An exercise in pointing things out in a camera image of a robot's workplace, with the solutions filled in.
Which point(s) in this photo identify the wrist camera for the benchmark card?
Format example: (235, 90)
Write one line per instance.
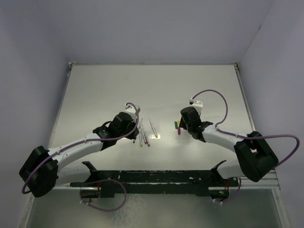
(197, 105)
(132, 110)

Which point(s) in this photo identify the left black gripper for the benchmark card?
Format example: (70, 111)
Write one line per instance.
(133, 125)

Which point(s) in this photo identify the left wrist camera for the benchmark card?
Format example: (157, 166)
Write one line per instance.
(132, 110)

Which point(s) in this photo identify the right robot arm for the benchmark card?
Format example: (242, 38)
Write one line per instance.
(255, 158)

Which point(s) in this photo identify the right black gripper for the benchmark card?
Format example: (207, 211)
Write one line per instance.
(182, 124)

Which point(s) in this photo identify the green pen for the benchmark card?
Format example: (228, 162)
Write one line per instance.
(140, 133)

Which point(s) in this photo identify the yellow pen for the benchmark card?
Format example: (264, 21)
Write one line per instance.
(153, 128)

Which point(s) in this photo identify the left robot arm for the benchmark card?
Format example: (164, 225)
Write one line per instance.
(40, 172)

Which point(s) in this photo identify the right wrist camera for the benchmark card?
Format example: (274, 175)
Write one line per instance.
(197, 105)

